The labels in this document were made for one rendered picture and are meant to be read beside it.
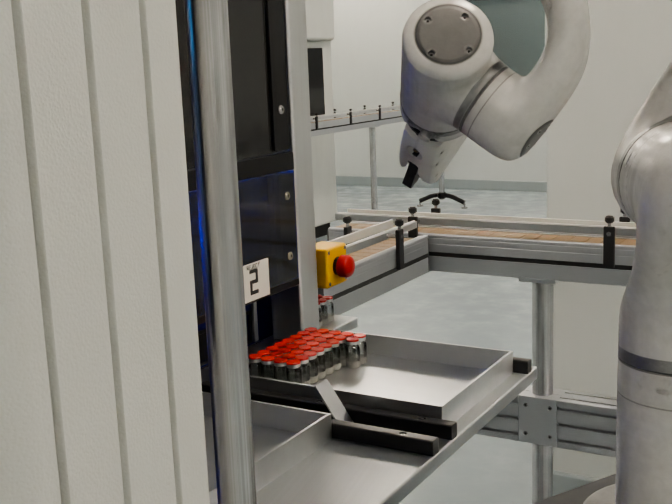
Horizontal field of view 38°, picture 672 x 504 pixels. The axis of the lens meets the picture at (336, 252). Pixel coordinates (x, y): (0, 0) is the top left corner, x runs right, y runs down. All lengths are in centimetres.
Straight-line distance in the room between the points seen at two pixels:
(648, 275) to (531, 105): 19
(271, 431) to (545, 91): 61
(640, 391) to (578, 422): 136
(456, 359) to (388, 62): 894
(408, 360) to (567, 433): 90
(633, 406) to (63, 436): 68
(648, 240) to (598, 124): 192
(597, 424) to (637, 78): 97
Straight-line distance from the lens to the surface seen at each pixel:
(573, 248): 224
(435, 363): 154
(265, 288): 155
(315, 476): 116
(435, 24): 91
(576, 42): 92
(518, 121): 92
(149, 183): 50
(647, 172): 92
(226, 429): 62
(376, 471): 117
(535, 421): 240
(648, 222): 91
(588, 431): 237
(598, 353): 294
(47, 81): 44
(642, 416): 102
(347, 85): 1063
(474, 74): 90
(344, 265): 170
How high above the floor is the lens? 135
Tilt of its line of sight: 11 degrees down
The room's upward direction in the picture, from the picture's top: 2 degrees counter-clockwise
